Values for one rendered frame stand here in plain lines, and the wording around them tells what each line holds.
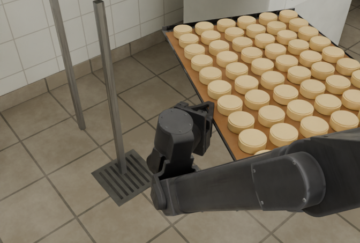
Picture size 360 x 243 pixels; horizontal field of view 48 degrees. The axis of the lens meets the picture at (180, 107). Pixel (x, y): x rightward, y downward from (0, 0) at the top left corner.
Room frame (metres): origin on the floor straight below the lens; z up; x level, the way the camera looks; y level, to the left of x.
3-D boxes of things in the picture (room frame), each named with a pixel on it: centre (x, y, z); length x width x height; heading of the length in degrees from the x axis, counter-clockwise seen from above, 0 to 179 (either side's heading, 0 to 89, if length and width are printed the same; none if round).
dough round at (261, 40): (0.87, -0.21, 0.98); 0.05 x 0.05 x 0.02
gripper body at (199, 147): (0.52, -0.01, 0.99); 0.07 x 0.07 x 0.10; 61
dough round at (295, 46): (0.84, -0.29, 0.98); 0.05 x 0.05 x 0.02
